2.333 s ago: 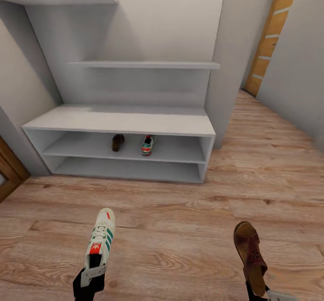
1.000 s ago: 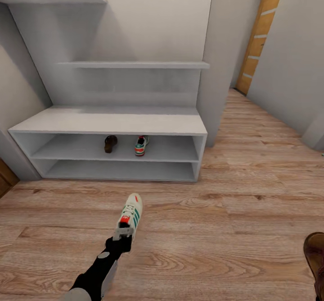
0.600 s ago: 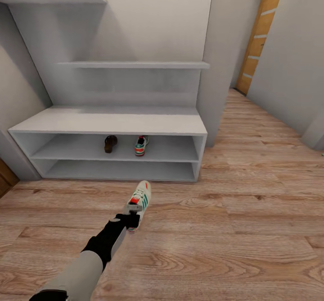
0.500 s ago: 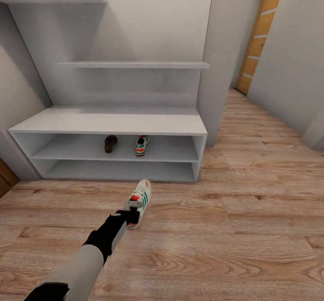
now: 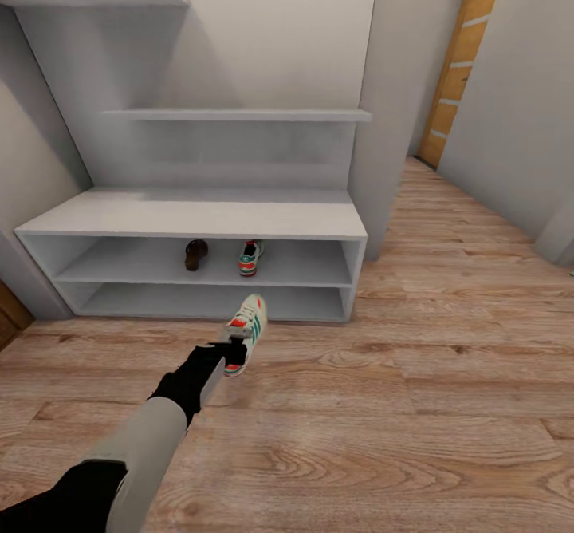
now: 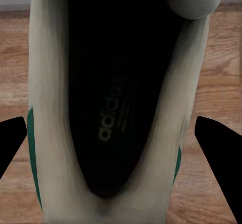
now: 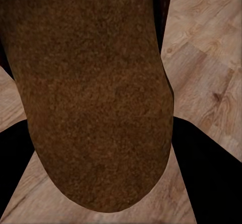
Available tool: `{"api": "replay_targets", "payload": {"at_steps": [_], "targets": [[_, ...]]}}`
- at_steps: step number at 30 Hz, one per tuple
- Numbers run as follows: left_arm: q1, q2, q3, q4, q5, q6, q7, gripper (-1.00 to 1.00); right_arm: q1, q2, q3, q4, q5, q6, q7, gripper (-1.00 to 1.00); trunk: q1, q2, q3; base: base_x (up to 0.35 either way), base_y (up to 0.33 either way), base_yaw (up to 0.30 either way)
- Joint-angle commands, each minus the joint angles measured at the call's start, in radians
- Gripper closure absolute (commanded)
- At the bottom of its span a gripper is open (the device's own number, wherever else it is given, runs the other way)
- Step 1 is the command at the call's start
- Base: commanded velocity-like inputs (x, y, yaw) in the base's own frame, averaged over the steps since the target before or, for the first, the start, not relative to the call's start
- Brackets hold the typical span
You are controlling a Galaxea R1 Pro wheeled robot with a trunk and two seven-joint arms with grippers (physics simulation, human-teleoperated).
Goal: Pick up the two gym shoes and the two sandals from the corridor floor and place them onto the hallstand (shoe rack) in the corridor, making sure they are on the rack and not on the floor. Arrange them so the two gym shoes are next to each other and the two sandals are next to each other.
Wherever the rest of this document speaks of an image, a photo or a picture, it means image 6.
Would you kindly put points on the gym shoe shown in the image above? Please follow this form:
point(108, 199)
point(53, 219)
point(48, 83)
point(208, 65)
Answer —
point(112, 85)

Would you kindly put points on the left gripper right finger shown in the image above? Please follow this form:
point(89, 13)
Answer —
point(223, 150)

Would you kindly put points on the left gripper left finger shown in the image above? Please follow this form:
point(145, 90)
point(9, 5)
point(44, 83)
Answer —
point(12, 134)

